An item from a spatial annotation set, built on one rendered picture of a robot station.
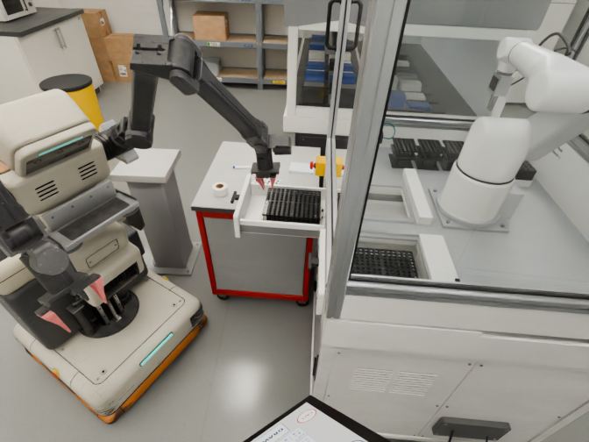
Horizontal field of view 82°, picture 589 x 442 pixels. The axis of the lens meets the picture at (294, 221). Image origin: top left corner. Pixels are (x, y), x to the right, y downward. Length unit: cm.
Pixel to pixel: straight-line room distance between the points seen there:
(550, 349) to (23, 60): 438
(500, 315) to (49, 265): 104
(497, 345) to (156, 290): 153
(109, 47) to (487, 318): 533
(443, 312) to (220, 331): 138
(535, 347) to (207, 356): 147
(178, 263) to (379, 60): 199
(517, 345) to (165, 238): 180
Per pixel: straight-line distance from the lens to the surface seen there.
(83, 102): 365
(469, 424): 163
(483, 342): 111
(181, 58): 84
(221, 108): 96
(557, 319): 109
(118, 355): 179
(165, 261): 236
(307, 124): 206
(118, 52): 558
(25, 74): 441
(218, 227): 168
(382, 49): 55
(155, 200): 201
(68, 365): 186
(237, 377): 191
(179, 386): 195
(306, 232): 129
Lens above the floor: 173
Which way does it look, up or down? 41 degrees down
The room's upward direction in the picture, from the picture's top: 2 degrees clockwise
